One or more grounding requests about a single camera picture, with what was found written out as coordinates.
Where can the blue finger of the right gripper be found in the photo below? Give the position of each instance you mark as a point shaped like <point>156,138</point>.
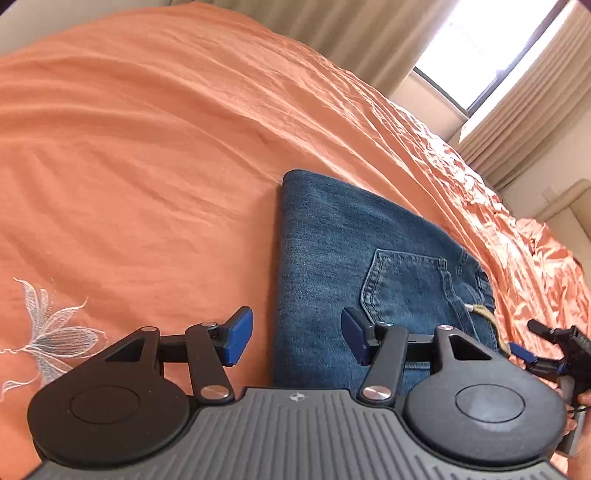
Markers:
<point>523,354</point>

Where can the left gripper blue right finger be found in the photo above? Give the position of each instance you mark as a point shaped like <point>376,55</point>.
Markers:
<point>360,335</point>

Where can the beige curtain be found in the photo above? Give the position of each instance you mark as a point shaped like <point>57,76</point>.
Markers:
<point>382,41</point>

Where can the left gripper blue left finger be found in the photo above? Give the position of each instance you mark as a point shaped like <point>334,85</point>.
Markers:
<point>233,336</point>

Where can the bright window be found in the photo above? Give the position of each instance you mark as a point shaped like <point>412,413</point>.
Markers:
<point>479,44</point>

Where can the person's right hand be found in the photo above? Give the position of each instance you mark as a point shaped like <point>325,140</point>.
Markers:
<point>579,464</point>

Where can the beige armchair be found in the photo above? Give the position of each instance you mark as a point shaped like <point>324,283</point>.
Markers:
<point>568,217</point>

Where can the orange bed sheet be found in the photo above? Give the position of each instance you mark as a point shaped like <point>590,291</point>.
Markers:
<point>141,162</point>

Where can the blue denim jeans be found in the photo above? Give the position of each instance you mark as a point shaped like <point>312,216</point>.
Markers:
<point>342,246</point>

